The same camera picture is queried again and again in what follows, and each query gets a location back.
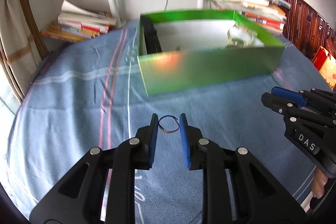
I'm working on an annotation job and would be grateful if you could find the left book stack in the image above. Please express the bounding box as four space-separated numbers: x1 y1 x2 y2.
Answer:
41 0 117 43

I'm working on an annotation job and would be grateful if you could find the right book stack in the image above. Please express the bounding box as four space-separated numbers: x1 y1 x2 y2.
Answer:
207 0 291 35

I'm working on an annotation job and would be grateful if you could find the operator right hand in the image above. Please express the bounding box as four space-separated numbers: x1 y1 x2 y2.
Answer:
311 168 328 199

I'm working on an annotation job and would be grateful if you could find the green cardboard box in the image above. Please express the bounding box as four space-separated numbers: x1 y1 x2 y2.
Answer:
137 10 284 95

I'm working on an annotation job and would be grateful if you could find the red wooden headboard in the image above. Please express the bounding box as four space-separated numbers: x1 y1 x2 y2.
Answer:
283 0 335 59

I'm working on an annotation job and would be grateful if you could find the beige curtain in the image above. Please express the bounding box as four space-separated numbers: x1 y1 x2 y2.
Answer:
1 0 49 102

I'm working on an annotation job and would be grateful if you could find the black watch strap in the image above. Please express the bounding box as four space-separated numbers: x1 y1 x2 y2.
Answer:
141 17 163 55

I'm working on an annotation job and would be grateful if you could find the book stack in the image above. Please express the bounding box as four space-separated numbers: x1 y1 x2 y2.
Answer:
41 0 117 43
207 0 291 35

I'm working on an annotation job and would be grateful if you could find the thin metal ring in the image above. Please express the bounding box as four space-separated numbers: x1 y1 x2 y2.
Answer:
158 114 182 134

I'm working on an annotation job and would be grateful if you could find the blue striped bed sheet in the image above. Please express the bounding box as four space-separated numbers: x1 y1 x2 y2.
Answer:
6 22 329 216

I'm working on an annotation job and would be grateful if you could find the white wrist watch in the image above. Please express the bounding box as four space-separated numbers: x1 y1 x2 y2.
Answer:
227 24 257 48

